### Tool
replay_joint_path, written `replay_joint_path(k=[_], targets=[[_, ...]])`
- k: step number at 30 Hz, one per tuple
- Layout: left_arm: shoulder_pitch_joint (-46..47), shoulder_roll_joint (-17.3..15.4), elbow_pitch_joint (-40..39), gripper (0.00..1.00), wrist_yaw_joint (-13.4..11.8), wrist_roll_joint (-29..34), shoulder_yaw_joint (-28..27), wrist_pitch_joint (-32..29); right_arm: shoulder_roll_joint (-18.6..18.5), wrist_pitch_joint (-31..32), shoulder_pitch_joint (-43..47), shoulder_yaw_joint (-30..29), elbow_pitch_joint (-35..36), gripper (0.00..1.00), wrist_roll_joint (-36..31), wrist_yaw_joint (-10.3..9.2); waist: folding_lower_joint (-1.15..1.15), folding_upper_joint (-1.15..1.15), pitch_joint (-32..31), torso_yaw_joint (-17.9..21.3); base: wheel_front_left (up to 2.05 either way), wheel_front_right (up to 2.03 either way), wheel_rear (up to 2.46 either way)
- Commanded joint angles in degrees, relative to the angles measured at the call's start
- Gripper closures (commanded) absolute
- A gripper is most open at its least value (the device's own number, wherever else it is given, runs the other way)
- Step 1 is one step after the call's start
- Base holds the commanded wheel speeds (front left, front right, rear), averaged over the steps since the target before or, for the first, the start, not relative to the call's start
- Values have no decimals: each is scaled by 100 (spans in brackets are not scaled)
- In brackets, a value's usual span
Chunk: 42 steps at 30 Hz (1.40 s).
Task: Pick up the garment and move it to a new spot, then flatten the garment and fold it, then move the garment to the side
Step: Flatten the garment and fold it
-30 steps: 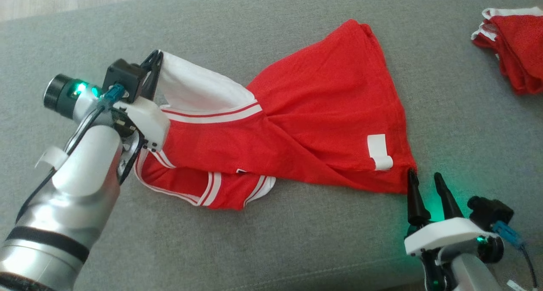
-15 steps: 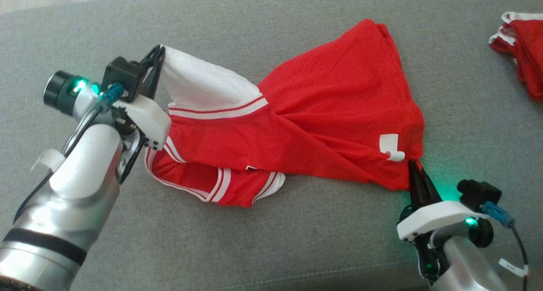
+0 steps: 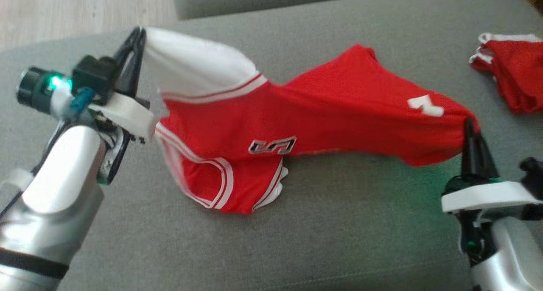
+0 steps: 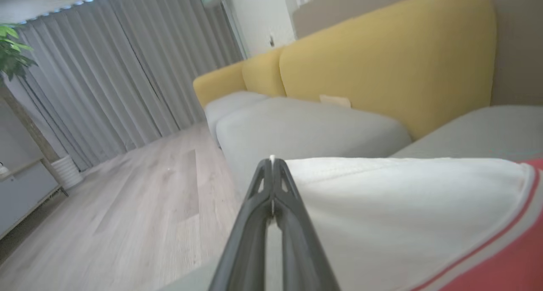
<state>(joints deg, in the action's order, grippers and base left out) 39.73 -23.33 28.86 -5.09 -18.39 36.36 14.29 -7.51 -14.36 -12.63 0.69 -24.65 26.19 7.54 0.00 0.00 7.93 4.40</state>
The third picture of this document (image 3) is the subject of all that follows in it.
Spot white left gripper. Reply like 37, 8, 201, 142
86, 27, 157, 144

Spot red shorts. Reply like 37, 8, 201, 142
469, 32, 543, 115

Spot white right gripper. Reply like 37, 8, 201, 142
440, 118, 543, 215

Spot red jersey with white sleeves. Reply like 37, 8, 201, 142
142, 27, 481, 215

